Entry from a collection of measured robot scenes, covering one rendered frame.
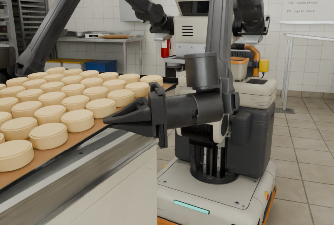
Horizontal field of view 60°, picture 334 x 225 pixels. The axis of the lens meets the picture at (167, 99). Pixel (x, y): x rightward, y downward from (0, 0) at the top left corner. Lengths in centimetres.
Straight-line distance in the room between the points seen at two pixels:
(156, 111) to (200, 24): 87
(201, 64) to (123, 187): 30
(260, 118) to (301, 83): 342
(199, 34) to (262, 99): 48
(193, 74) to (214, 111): 7
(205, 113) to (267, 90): 104
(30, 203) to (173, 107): 25
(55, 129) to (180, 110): 19
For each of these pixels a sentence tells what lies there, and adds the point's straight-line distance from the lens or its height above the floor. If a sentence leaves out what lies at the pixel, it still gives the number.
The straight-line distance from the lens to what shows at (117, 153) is 59.
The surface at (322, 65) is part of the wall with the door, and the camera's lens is 494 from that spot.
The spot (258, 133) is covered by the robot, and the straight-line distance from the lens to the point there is 159.
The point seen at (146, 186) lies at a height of 75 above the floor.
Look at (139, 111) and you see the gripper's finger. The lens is 46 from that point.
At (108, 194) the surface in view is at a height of 81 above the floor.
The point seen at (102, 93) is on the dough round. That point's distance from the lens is 58.
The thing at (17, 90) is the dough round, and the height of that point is 98.
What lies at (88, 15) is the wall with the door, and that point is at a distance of 570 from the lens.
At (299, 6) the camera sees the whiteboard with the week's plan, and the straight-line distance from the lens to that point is 484.
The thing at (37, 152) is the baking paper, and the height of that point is 95.
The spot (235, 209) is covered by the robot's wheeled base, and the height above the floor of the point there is 28.
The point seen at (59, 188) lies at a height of 87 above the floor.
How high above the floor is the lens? 112
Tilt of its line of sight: 15 degrees down
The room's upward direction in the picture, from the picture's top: straight up
